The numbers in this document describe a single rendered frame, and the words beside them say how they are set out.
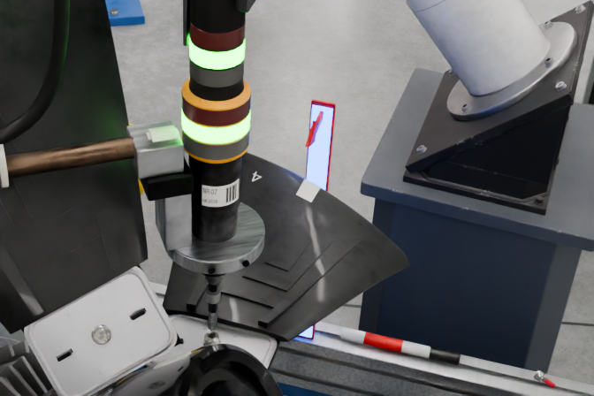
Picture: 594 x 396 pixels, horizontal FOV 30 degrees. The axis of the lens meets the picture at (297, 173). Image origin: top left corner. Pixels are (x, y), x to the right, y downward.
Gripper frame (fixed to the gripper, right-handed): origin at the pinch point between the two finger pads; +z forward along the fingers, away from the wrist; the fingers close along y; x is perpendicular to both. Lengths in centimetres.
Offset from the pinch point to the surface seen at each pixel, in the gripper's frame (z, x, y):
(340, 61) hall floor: -235, -151, 35
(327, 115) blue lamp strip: -34.2, -32.4, -0.8
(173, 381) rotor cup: 10.4, -24.0, -0.9
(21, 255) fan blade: 6.3, -20.3, 11.2
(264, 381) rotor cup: 4.9, -28.3, -5.6
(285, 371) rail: -35, -71, 2
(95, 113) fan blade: -2.1, -13.7, 9.1
